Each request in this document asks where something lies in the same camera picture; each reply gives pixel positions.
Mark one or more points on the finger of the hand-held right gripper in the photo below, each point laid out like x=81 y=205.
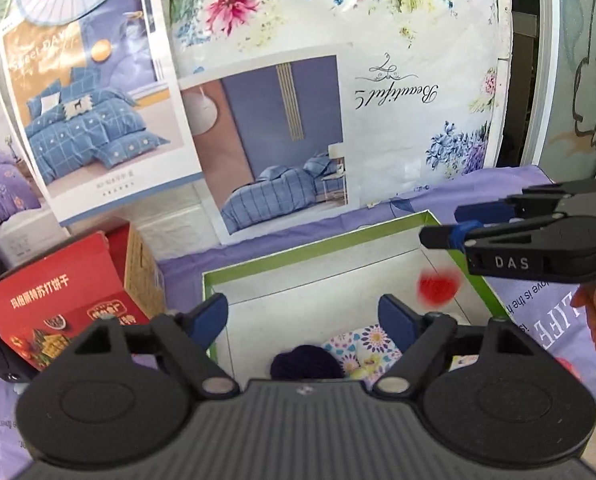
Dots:
x=482 y=209
x=456 y=234

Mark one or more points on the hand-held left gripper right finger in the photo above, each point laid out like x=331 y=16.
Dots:
x=393 y=316

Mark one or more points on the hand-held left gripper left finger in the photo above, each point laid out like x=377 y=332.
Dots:
x=212 y=316

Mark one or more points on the red pompom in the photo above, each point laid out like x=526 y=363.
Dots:
x=437 y=287

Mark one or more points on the green cardboard box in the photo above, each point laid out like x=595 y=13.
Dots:
x=328 y=280

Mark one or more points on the floral patterned cloth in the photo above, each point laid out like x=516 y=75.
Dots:
x=372 y=346

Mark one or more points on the purple printed blanket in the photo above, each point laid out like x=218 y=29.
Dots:
x=542 y=320

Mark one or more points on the dark blue sock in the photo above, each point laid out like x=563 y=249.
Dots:
x=305 y=362

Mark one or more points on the red biscuit box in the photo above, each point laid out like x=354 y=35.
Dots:
x=53 y=305

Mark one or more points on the white floral printed sheet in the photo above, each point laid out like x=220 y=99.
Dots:
x=402 y=25

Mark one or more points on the blue plaid bedding poster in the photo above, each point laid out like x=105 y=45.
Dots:
x=103 y=125

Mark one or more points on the purple bedding poster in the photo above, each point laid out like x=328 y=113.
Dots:
x=3 y=180

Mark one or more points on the grey window frame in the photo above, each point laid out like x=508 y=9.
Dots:
x=552 y=60

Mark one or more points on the blue wall bedroom poster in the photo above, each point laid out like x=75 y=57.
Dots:
x=278 y=150

